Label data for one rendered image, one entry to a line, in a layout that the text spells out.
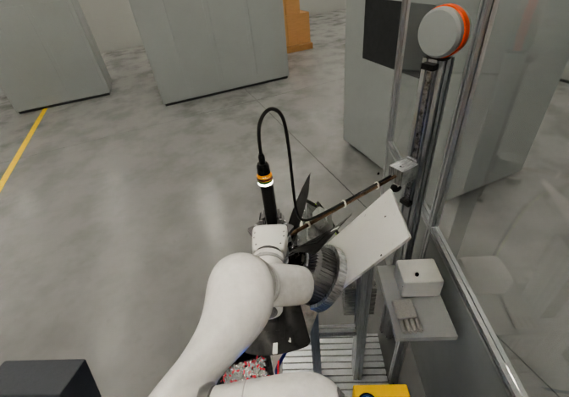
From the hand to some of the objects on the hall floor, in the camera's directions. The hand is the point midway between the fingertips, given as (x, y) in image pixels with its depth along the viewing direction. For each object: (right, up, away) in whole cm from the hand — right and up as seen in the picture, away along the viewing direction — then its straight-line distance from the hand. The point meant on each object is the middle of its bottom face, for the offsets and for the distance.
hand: (271, 217), depth 97 cm
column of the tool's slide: (+74, -91, +117) cm, 165 cm away
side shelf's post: (+69, -109, +93) cm, 159 cm away
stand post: (+48, -109, +96) cm, 153 cm away
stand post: (+25, -111, +98) cm, 150 cm away
